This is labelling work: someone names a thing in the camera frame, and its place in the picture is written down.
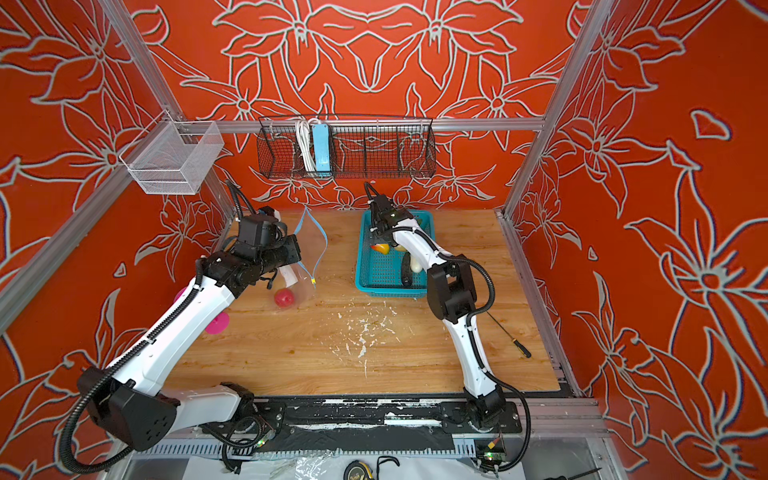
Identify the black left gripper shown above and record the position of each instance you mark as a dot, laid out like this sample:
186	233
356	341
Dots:
290	240

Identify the red yellow mango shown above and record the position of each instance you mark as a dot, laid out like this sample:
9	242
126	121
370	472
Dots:
381	248

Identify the yellow black tape measure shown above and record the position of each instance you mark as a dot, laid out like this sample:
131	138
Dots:
358	470

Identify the dark red apple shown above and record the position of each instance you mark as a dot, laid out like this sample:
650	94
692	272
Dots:
284	298

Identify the dark eggplant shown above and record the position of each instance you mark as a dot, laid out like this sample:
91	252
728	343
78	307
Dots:
406	273

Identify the light blue power strip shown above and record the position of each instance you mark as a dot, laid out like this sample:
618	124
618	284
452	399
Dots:
321	144

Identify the clear mesh wall bin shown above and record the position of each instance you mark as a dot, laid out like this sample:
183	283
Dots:
171	161

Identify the pink plastic goblet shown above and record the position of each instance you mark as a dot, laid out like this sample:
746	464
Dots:
213	324

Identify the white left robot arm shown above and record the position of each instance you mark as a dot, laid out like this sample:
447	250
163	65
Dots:
127	400

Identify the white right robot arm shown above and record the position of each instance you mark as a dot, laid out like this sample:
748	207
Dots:
458	290

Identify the black screwdriver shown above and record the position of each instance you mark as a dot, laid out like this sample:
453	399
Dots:
517	343

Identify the black wire wall basket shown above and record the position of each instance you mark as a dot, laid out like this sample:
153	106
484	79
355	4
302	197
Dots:
361	147

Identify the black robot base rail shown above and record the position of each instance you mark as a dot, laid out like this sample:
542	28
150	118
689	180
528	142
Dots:
431	424

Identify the clear zip top bag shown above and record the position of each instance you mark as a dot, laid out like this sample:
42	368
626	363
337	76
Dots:
302	277

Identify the teal plastic basket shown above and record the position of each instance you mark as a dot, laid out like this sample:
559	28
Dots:
379	275

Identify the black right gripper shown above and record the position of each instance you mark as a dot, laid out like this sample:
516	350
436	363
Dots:
375	229

